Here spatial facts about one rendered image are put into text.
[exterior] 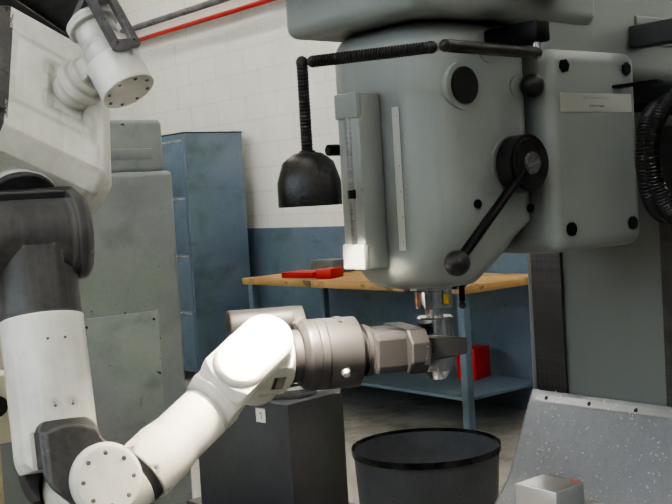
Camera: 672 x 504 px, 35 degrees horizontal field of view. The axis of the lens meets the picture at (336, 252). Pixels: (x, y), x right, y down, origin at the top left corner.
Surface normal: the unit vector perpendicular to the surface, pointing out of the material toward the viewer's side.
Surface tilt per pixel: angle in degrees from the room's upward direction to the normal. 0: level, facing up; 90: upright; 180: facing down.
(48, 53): 59
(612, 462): 63
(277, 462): 90
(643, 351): 90
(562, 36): 90
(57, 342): 74
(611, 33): 90
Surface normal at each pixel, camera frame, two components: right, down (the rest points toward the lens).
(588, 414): -0.72, -0.38
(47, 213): 0.30, -0.55
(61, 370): 0.51, -0.26
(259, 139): -0.77, 0.08
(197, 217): 0.63, 0.00
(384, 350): 0.29, 0.04
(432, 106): 0.00, 0.05
